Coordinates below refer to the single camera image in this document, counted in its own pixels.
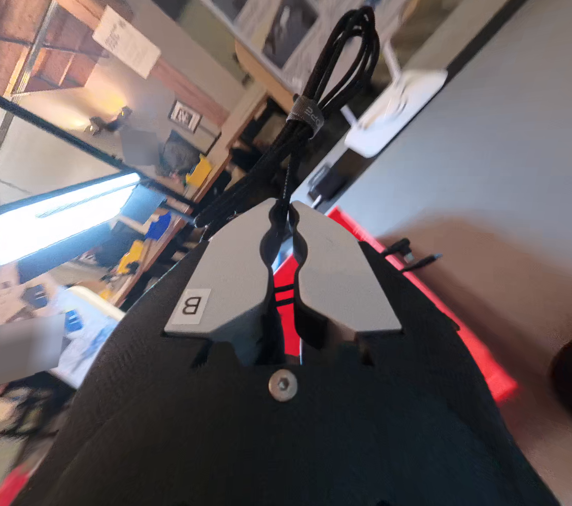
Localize black angled plug cable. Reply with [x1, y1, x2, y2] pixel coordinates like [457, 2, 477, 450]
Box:
[382, 238, 413, 257]

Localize black cable silver plug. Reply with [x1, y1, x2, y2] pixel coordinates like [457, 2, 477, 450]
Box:
[401, 252, 444, 271]

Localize red plastic bin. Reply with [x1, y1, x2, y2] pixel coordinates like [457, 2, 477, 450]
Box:
[273, 207, 520, 402]

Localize white paper sign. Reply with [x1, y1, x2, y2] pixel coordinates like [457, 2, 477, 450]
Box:
[92, 5, 161, 80]

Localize blue plastic object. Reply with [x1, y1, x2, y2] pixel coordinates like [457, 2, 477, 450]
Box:
[145, 211, 172, 240]

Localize black usb-c cable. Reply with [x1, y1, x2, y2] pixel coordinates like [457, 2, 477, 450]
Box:
[193, 5, 381, 247]

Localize yellow plastic object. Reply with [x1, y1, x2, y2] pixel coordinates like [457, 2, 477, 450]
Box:
[117, 240, 144, 274]
[185, 155, 213, 187]

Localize fluorescent light fixture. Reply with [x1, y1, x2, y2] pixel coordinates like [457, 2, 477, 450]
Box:
[0, 172, 143, 266]

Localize framed wall picture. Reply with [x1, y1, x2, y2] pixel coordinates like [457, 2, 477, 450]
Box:
[168, 99, 203, 134]

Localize black power adapter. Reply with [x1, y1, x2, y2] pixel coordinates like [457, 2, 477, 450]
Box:
[307, 165, 346, 203]

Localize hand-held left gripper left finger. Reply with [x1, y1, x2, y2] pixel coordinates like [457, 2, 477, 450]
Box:
[164, 198, 280, 366]

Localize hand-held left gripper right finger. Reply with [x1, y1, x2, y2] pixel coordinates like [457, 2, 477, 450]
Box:
[290, 201, 403, 348]

